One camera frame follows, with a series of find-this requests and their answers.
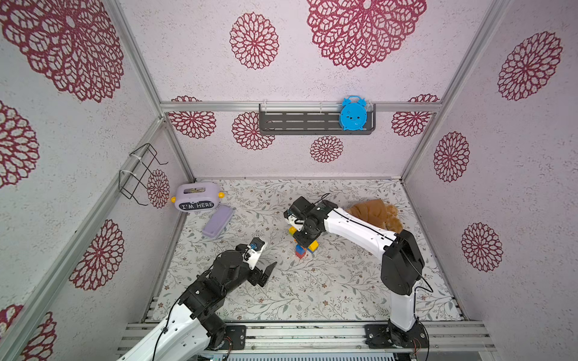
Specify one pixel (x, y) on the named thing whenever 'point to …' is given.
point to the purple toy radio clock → (196, 196)
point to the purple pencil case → (217, 221)
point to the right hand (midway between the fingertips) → (300, 237)
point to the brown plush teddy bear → (379, 213)
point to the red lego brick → (299, 256)
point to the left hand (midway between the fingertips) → (262, 256)
